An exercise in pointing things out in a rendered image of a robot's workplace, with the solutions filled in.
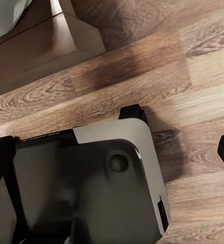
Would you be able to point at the bed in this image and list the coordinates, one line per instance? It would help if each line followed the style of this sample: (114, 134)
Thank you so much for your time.
(39, 38)

